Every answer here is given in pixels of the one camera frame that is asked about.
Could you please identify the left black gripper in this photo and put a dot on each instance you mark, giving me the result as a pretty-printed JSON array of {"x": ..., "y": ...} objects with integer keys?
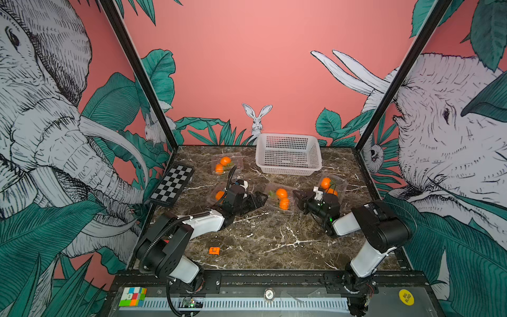
[{"x": 260, "y": 203}]

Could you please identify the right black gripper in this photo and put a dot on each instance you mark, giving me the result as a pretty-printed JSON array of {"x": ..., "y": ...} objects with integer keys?
[{"x": 307, "y": 199}]

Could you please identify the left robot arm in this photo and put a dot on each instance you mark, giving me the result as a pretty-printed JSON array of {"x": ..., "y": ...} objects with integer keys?
[{"x": 161, "y": 250}]

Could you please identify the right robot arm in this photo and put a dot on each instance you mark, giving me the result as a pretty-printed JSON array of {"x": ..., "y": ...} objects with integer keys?
[{"x": 383, "y": 230}]

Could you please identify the orange in right container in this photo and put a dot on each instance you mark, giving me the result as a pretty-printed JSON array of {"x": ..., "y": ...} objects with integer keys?
[{"x": 326, "y": 183}]

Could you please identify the orange in container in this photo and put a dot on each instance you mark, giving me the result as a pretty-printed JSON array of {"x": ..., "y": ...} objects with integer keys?
[
  {"x": 219, "y": 169},
  {"x": 326, "y": 183},
  {"x": 225, "y": 161}
]

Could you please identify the upper orange with leaf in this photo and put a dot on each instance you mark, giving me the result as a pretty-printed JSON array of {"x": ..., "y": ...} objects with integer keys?
[{"x": 281, "y": 193}]

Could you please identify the left orange centre container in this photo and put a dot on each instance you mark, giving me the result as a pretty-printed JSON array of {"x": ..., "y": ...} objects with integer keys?
[{"x": 219, "y": 195}]

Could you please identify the white plastic basket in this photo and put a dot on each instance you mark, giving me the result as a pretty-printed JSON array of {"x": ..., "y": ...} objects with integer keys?
[{"x": 278, "y": 153}]

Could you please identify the small orange block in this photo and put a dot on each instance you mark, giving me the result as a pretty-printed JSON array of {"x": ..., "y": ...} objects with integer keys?
[{"x": 214, "y": 251}]

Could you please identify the black white checkerboard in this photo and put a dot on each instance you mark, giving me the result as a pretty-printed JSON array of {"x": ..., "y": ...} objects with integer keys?
[{"x": 174, "y": 181}]

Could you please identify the round silver knob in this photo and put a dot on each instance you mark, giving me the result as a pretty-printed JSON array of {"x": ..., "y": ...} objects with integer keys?
[{"x": 269, "y": 294}]

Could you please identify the small circuit board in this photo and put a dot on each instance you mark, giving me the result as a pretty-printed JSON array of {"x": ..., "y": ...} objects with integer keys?
[{"x": 191, "y": 303}]

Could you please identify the yellow round sticker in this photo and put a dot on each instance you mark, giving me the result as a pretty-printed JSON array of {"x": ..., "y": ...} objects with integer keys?
[{"x": 406, "y": 297}]

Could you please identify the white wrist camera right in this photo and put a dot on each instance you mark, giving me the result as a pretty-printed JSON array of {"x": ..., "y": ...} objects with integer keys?
[{"x": 318, "y": 194}]

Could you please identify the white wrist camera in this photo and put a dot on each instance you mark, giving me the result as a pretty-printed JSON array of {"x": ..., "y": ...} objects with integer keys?
[
  {"x": 318, "y": 194},
  {"x": 242, "y": 183}
]

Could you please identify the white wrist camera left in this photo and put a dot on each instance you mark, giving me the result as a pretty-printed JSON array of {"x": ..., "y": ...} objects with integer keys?
[{"x": 242, "y": 183}]

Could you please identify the colourful cube on rail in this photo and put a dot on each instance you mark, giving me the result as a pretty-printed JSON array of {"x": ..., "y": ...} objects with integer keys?
[{"x": 133, "y": 297}]

